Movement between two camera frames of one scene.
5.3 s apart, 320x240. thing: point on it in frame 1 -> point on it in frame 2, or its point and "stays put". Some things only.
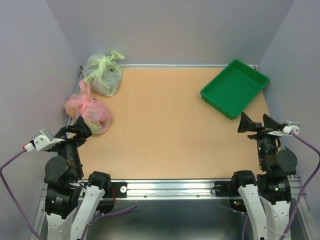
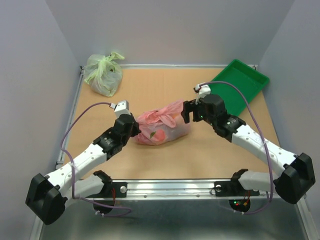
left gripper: [83, 130] -> [136, 130]
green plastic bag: [104, 73] stays put
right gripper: [247, 124] -> [189, 107]
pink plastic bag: [96, 116] -> [162, 125]
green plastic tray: [233, 89] stays put
